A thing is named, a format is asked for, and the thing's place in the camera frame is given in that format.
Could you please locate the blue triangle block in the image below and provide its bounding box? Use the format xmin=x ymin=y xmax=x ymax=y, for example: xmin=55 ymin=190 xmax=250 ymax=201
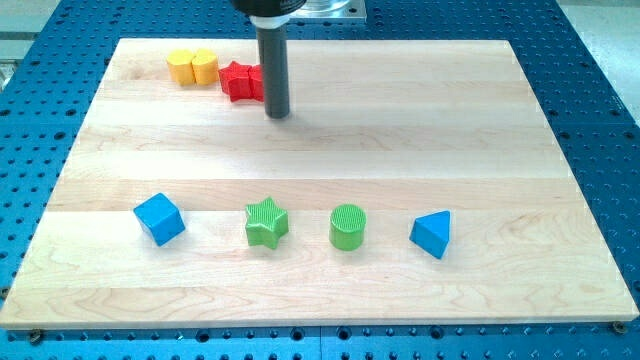
xmin=409 ymin=210 xmax=451 ymax=259

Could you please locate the green cylinder block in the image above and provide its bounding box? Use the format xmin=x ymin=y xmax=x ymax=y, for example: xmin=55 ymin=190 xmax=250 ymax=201
xmin=329 ymin=204 xmax=367 ymax=251

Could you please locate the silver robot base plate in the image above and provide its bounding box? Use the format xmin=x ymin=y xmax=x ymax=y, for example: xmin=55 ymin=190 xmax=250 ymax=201
xmin=291 ymin=0 xmax=367 ymax=24

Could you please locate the board clamp screw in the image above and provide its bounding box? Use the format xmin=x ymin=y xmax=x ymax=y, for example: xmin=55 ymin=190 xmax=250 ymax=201
xmin=611 ymin=321 xmax=627 ymax=335
xmin=26 ymin=329 xmax=44 ymax=346

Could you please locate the red star block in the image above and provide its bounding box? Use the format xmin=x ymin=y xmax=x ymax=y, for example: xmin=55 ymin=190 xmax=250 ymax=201
xmin=218 ymin=61 xmax=253 ymax=102

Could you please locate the left board clamp screw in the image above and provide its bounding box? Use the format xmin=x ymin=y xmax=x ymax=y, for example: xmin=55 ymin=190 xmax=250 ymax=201
xmin=26 ymin=329 xmax=44 ymax=346

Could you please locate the black robot end effector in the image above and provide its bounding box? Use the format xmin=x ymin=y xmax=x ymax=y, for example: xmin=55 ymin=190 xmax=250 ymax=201
xmin=230 ymin=0 xmax=306 ymax=27

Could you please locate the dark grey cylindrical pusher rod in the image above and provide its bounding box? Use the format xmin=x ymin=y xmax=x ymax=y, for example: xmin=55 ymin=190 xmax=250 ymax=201
xmin=257 ymin=25 xmax=290 ymax=119

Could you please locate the right board clamp screw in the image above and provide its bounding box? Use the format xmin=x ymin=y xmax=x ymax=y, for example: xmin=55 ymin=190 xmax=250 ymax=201
xmin=611 ymin=321 xmax=627 ymax=335

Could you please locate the wooden board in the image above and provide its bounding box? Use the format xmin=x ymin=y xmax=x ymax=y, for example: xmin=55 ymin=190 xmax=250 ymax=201
xmin=1 ymin=39 xmax=638 ymax=330

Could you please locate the blue cube block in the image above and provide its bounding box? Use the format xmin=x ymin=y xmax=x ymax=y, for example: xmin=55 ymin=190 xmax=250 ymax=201
xmin=133 ymin=193 xmax=185 ymax=247

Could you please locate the yellow heart block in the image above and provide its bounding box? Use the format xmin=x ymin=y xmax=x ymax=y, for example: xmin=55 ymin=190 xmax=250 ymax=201
xmin=166 ymin=49 xmax=219 ymax=86

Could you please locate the green star block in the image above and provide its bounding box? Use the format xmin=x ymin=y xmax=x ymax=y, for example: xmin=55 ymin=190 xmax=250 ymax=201
xmin=245 ymin=197 xmax=289 ymax=250

